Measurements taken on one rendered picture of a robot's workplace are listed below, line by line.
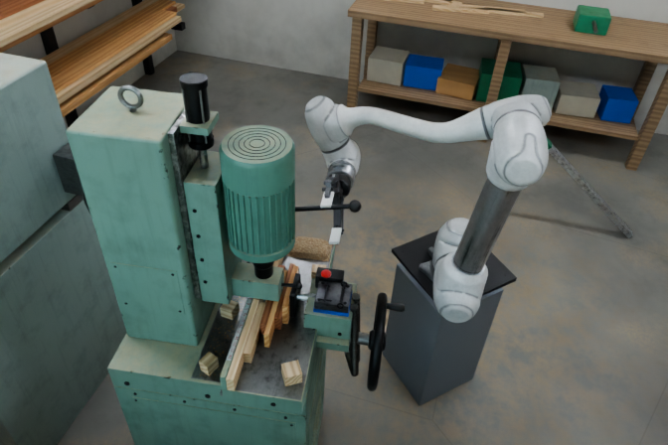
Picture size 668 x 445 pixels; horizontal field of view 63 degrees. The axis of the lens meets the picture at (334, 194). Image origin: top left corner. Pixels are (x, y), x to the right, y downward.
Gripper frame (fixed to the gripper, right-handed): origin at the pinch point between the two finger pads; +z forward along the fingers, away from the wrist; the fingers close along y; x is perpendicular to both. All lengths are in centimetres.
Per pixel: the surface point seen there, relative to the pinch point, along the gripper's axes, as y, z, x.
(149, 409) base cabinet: -40, 36, -58
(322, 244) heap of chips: -18.7, -11.9, -7.7
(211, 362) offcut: -22, 32, -33
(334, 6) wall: -38, -324, -51
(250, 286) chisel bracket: -7.2, 17.3, -21.7
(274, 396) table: -21.2, 42.4, -12.0
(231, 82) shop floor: -81, -294, -145
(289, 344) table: -21.2, 26.1, -11.5
